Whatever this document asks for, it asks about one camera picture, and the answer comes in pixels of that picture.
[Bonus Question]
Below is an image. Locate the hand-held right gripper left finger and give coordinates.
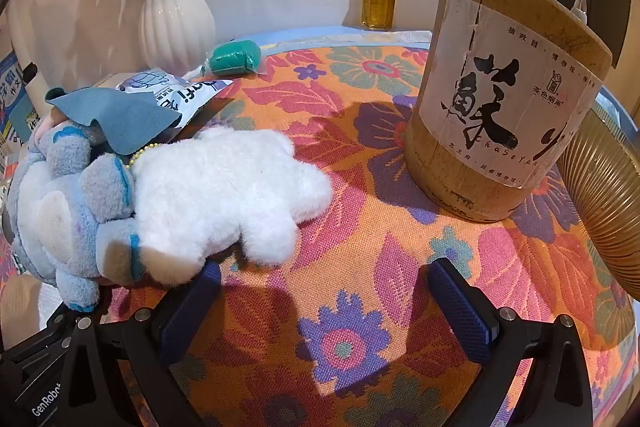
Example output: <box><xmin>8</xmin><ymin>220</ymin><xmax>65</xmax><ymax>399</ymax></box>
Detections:
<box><xmin>57</xmin><ymin>261</ymin><xmax>223</xmax><ymax>427</ymax></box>

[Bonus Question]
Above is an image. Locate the gold bead chain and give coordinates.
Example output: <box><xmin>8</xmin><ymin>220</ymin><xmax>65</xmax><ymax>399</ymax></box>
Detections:
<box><xmin>127</xmin><ymin>141</ymin><xmax>166</xmax><ymax>168</ymax></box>

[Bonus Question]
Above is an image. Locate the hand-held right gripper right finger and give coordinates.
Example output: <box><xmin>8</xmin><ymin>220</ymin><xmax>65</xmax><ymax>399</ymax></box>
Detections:
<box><xmin>427</xmin><ymin>257</ymin><xmax>596</xmax><ymax>427</ymax></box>

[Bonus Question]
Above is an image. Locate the blue plush toy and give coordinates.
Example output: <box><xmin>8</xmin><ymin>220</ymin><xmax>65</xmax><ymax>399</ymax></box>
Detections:
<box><xmin>7</xmin><ymin>119</ymin><xmax>146</xmax><ymax>313</ymax></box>

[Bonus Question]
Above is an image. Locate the blue-grey cloth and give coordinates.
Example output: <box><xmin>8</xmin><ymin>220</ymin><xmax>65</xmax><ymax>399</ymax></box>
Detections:
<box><xmin>44</xmin><ymin>87</ymin><xmax>182</xmax><ymax>155</ymax></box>

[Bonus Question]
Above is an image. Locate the ribbed glass bowl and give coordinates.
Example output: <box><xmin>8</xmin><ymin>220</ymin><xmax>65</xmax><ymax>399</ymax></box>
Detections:
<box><xmin>557</xmin><ymin>99</ymin><xmax>640</xmax><ymax>300</ymax></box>

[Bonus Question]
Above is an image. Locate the green sponge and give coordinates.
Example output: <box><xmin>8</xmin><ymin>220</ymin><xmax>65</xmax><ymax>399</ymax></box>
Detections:
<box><xmin>208</xmin><ymin>39</ymin><xmax>262</xmax><ymax>75</ymax></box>

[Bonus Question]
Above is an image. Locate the bamboo pen holder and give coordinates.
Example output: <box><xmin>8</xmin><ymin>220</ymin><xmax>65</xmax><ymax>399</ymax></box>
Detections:
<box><xmin>404</xmin><ymin>0</ymin><xmax>613</xmax><ymax>223</ymax></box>

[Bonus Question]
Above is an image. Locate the white ribbed vase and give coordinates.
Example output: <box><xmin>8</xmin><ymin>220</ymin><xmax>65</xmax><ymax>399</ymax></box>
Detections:
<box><xmin>138</xmin><ymin>0</ymin><xmax>217</xmax><ymax>78</ymax></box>

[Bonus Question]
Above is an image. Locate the white plush toy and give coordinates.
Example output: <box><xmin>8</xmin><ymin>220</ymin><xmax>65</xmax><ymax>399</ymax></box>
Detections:
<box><xmin>131</xmin><ymin>127</ymin><xmax>335</xmax><ymax>273</ymax></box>

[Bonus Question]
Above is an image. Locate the floral table cloth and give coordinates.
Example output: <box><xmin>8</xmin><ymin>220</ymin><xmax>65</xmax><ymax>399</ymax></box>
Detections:
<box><xmin>97</xmin><ymin>39</ymin><xmax>640</xmax><ymax>427</ymax></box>

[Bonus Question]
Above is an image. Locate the stack of books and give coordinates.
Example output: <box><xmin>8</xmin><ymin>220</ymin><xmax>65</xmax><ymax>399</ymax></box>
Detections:
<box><xmin>0</xmin><ymin>52</ymin><xmax>38</xmax><ymax>178</ymax></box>

